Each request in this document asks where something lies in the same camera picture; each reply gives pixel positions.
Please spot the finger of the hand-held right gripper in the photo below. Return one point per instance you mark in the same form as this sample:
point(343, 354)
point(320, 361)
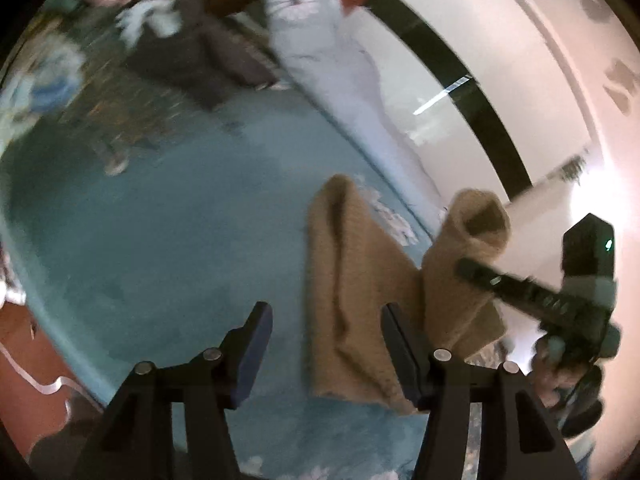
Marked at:
point(510, 290)

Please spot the white cloth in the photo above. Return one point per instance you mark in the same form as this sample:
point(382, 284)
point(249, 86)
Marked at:
point(147, 17)

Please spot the dark brown garment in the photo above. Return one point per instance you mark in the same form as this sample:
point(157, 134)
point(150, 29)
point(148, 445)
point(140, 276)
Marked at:
point(200, 55)

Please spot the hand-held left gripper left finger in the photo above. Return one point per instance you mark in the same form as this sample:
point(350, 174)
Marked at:
point(252, 347)

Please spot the light blue floral duvet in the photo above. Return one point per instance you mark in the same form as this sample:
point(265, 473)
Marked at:
point(330, 75)

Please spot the tan knitted sweater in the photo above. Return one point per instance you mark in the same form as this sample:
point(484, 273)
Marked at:
point(350, 285)

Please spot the teal floral bed sheet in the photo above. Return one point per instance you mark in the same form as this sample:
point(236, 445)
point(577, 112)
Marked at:
point(175, 240)

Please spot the person's right hand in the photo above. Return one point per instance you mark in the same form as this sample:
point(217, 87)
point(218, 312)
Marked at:
point(555, 372)

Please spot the blue and white garment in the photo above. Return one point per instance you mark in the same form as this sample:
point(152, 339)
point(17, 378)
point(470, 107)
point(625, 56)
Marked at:
point(42, 85)

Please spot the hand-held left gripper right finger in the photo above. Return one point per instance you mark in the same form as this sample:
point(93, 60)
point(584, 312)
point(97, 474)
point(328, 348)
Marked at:
point(400, 350)

